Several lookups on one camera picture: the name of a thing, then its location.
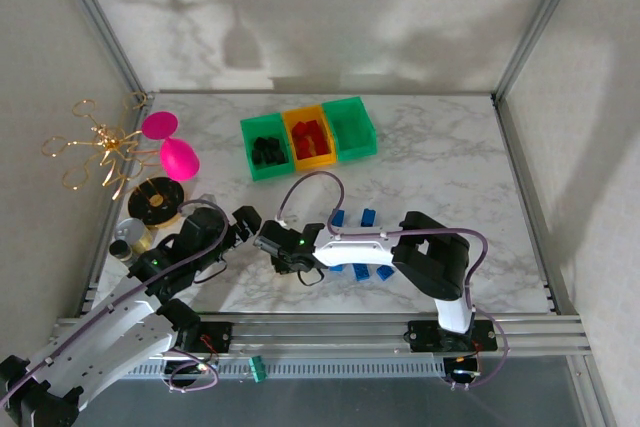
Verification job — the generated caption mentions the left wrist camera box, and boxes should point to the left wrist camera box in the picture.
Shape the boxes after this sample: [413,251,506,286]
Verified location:
[178,191,230,251]

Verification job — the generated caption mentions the aluminium frame leg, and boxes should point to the aluminium frame leg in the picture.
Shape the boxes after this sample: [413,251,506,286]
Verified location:
[567,355,619,427]

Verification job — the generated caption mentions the silver and gold can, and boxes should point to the silver and gold can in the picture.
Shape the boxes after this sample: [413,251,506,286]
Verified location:
[113,217,151,254]

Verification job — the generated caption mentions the grey slotted cable duct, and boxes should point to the grey slotted cable duct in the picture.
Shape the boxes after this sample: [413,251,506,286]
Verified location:
[124,357,449,381]

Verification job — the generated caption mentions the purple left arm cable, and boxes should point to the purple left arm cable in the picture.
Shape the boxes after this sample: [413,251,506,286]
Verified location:
[0,199,231,396]

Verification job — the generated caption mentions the aluminium side rail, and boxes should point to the aluminium side rail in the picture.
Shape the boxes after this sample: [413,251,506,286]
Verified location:
[74,94,156,318]
[492,94,584,318]

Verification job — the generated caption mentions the small black-capped jar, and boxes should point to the small black-capped jar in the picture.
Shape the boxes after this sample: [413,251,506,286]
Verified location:
[108,240,135,264]

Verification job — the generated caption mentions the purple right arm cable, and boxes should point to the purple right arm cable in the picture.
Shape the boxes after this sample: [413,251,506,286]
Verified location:
[272,170,510,391]

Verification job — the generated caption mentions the pink plastic goblet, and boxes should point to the pink plastic goblet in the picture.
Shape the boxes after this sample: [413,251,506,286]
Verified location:
[141,111,201,183]

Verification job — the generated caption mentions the green terminal connector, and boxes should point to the green terminal connector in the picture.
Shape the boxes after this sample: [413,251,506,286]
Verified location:
[248,355,269,383]

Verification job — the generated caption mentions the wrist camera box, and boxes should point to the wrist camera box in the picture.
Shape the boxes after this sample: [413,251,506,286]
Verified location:
[178,191,230,251]
[253,219,302,254]

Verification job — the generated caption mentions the yellow plastic bin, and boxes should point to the yellow plastic bin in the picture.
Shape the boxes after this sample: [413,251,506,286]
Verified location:
[281,105,338,173]

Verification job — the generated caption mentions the gold wire glass holder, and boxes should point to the gold wire glass holder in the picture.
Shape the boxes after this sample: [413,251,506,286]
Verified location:
[41,91,161,201]

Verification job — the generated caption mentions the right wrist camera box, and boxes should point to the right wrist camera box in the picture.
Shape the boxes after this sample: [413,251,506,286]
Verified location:
[253,219,302,254]

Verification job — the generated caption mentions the green plastic bin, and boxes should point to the green plastic bin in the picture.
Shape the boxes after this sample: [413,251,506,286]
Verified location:
[321,96,379,164]
[239,113,295,183]

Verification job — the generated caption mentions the black and gold round base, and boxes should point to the black and gold round base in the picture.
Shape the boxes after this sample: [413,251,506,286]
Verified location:
[126,176,187,231]

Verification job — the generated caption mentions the aluminium mounting rail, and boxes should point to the aluminium mounting rail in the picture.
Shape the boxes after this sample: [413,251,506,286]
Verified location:
[52,314,594,359]

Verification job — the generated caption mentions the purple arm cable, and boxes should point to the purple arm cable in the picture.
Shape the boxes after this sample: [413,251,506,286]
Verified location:
[272,170,510,391]
[0,199,231,396]

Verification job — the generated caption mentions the aluminium frame post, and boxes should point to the aluminium frame post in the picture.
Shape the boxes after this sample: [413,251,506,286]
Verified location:
[47,0,151,103]
[491,0,594,104]

